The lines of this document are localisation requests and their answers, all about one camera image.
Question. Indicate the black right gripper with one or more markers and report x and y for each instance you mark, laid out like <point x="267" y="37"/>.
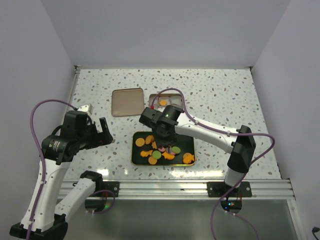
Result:
<point x="161" y="142"/>

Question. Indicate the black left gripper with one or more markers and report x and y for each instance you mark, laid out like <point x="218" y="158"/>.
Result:
<point x="101" y="138"/>

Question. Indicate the green sandwich cookie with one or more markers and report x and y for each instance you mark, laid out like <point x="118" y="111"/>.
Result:
<point x="156" y="154"/>
<point x="176" y="150"/>

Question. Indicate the orange dotted round cookie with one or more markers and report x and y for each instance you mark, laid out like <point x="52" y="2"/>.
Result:
<point x="139" y="142"/>

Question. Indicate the silver metal tongs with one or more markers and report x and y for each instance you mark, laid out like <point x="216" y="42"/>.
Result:
<point x="169" y="150"/>

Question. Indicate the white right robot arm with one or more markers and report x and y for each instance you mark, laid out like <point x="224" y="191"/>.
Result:
<point x="238" y="143"/>

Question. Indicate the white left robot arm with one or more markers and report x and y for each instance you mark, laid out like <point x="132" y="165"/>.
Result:
<point x="46" y="218"/>

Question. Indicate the orange flower cookie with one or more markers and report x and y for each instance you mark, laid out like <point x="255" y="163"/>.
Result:
<point x="149" y="139"/>

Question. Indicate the gold cookie tin box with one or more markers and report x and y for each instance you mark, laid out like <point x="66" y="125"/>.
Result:
<point x="172" y="99"/>

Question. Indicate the orange scalloped cookie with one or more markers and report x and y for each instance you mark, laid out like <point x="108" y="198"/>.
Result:
<point x="154" y="145"/>

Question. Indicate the pink sandwich cookie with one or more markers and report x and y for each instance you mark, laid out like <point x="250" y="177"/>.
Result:
<point x="162" y="149"/>

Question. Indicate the orange fish cookie centre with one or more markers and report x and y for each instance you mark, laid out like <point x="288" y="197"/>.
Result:
<point x="168" y="156"/>

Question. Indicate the orange fish cookie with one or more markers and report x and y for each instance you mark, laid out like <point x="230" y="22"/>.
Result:
<point x="168" y="156"/>
<point x="188" y="158"/>
<point x="146" y="153"/>

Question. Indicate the dark green gold-rimmed tray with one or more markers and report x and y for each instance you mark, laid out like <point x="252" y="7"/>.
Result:
<point x="185" y="143"/>

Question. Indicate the orange fish cookie left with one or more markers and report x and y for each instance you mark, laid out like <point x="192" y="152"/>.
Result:
<point x="146" y="153"/>

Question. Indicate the gold tin lid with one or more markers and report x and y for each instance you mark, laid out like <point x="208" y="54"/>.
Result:
<point x="127" y="102"/>

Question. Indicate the plain orange round cookie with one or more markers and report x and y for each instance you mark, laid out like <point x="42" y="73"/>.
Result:
<point x="152" y="160"/>

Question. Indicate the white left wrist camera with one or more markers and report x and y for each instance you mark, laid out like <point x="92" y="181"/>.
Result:
<point x="87" y="108"/>

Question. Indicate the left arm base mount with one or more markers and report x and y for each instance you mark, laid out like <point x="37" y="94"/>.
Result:
<point x="113" y="186"/>

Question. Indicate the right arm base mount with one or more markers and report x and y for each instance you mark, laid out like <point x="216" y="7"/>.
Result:
<point x="216" y="189"/>

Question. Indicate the aluminium table rail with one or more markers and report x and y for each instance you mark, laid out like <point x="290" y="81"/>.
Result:
<point x="197" y="190"/>

